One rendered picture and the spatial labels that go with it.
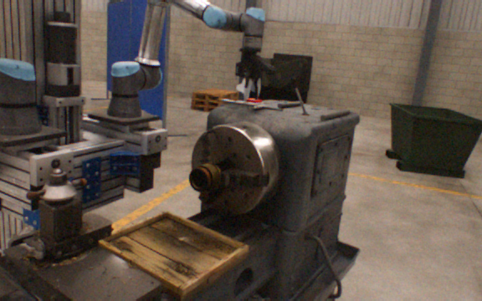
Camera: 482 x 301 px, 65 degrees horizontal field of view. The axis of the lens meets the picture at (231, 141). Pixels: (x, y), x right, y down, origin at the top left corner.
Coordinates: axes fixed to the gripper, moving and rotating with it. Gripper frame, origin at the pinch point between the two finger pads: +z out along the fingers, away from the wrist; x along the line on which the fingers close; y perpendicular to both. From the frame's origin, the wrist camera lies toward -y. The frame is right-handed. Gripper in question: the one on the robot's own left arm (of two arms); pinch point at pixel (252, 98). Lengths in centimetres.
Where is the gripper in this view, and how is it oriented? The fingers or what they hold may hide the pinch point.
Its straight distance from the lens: 158.2
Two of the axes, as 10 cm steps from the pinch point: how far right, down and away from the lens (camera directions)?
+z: -0.8, 9.7, 2.3
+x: -5.9, 1.4, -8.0
